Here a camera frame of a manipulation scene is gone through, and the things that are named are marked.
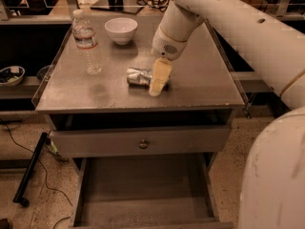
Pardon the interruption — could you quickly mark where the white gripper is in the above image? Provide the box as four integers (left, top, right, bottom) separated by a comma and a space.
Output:
149, 26, 189, 96

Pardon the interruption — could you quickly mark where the white bowl with items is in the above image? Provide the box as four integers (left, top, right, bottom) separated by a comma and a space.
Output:
0, 66, 25, 86

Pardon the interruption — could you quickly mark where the open grey middle drawer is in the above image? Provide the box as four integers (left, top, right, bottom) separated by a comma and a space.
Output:
69, 154, 234, 229

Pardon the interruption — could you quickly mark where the black floor cable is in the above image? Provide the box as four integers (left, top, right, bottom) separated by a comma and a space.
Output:
0, 119, 74, 229

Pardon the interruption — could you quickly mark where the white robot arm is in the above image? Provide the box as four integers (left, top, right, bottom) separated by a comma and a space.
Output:
149, 0, 305, 229

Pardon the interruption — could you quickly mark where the grey drawer cabinet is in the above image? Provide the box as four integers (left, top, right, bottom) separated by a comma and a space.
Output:
31, 14, 249, 229

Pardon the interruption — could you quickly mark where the grey side shelf beam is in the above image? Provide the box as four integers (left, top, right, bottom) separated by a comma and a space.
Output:
231, 72, 273, 93

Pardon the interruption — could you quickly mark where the round brass drawer knob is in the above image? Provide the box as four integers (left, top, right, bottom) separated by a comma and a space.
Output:
139, 139, 149, 149

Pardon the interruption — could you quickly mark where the clear plastic water bottle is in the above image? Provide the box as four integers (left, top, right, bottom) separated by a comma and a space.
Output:
71, 10, 102, 75

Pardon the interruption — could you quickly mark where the black monitor stand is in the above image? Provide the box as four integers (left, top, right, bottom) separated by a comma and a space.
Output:
90, 0, 144, 14

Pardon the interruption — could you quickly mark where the white ceramic bowl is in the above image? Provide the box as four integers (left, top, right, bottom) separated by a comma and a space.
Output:
105, 17, 138, 45

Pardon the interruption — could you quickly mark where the black bar on floor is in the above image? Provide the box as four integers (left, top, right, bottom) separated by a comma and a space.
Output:
13, 133, 48, 207

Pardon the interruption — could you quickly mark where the grey top drawer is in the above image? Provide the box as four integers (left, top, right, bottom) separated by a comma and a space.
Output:
51, 126, 232, 158

